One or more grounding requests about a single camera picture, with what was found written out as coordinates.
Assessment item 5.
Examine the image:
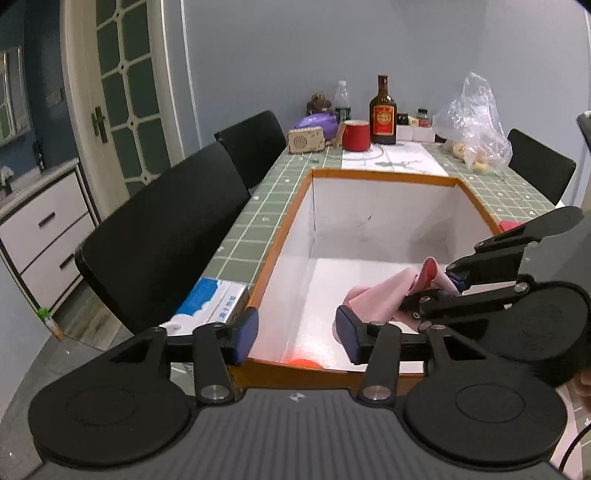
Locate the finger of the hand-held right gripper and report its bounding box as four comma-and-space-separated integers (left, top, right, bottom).
445, 206, 585, 296
399, 282, 532, 333

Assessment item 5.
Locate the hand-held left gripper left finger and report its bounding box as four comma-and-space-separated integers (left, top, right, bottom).
108, 307, 259, 408

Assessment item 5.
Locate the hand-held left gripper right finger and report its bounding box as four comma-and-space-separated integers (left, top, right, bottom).
335, 305, 504, 402

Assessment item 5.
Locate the pink cloth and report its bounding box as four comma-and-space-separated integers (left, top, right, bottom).
332, 257, 462, 344

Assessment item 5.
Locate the white cardboard box orange rim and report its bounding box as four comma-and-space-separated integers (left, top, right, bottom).
231, 168, 513, 391

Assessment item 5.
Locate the blue white tissue box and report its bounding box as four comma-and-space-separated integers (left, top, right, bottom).
164, 277, 250, 340

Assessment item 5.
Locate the green checked tablecloth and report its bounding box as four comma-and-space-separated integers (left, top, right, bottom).
198, 138, 565, 324

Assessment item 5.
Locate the large black chair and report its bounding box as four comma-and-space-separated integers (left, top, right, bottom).
75, 142, 252, 337

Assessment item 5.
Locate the white floral placemat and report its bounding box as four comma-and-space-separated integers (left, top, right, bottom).
341, 142, 450, 176

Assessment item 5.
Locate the clear plastic bag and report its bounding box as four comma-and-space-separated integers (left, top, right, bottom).
434, 71, 513, 174

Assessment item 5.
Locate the brown liquor bottle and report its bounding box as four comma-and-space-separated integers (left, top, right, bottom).
369, 75, 398, 145

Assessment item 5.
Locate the red cup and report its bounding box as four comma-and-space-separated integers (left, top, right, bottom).
342, 120, 371, 151

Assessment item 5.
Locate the green-capped bottle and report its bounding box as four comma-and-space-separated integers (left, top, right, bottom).
39, 308, 65, 341

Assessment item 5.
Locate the beige wooden radio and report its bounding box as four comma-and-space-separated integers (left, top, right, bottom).
288, 128, 328, 154

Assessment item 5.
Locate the purple bag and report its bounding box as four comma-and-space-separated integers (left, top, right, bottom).
292, 113, 340, 139

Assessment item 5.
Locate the clear plastic water bottle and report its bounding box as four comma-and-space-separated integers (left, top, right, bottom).
333, 80, 352, 124

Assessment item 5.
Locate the white drawer cabinet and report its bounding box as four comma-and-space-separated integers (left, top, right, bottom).
0, 159, 100, 319

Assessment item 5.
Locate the brown figurine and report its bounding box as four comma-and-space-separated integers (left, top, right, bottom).
305, 93, 332, 116

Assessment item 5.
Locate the white glass-paned door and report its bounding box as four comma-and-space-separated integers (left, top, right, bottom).
62, 0, 185, 199

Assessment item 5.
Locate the framed wall mirror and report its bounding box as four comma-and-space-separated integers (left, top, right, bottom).
0, 46, 31, 148

